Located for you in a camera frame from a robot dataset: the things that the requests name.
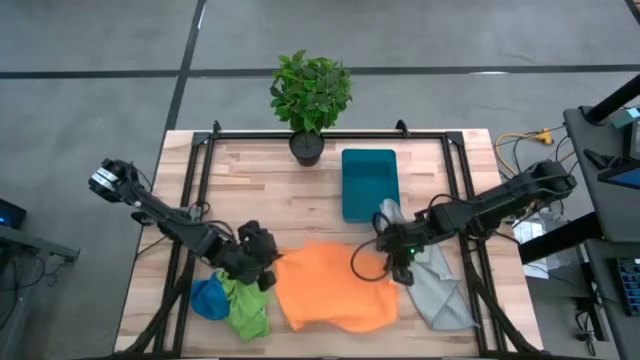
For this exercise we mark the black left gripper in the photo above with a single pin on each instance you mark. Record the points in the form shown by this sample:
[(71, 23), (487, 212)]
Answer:
[(247, 267)]

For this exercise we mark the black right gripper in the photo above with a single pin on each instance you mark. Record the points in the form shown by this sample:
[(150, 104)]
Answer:
[(402, 257)]

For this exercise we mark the green microfiber towel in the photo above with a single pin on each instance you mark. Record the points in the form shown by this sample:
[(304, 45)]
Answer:
[(247, 312)]

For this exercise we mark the orange microfiber towel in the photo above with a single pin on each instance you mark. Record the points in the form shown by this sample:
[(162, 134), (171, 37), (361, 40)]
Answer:
[(330, 290)]

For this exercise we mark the teal plastic bin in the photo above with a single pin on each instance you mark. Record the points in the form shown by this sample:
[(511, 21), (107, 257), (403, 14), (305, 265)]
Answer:
[(367, 182)]

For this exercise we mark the blue microfiber towel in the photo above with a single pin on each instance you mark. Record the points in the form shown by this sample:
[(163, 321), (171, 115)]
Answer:
[(207, 300)]

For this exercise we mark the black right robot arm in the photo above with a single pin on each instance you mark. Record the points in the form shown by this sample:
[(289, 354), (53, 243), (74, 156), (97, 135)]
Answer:
[(500, 200)]

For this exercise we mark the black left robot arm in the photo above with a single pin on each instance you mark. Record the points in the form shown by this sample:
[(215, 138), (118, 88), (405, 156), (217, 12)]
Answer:
[(165, 220)]

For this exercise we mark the grey microfiber towel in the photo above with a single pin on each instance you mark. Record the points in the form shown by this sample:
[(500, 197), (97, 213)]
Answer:
[(440, 295)]

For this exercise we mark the white paper sheet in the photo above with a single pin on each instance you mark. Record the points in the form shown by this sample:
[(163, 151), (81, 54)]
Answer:
[(532, 232)]

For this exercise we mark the green potted plant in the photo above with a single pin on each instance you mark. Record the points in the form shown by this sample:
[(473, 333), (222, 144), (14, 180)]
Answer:
[(310, 95)]

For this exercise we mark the black desk crossbar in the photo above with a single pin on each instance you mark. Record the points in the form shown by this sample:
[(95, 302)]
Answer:
[(555, 242)]

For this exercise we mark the dark grey desk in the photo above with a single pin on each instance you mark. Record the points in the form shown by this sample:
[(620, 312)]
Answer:
[(605, 300)]

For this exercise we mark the black desk stand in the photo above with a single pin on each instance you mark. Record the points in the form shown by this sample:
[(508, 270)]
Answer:
[(597, 159)]

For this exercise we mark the grey metal shelf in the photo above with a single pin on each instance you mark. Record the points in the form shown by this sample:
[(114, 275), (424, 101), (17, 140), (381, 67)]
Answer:
[(30, 245)]

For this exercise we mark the black keyboard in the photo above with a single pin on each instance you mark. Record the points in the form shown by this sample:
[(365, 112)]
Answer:
[(631, 287)]

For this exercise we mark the tablet with blue screen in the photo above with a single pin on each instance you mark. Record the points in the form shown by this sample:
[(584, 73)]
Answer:
[(627, 178)]

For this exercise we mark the black device with blue light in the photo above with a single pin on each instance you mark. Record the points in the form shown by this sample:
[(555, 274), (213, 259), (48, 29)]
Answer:
[(12, 212)]

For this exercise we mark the black pole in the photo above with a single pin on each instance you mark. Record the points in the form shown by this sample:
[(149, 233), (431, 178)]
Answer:
[(615, 100)]

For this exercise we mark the small teal box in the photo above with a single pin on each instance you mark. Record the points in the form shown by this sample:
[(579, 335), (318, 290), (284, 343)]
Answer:
[(631, 117)]

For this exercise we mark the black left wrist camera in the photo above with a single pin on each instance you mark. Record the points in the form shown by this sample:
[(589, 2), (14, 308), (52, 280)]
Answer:
[(257, 236)]

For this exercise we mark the black aluminium rig frame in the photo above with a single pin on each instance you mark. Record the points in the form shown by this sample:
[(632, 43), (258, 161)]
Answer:
[(250, 135)]

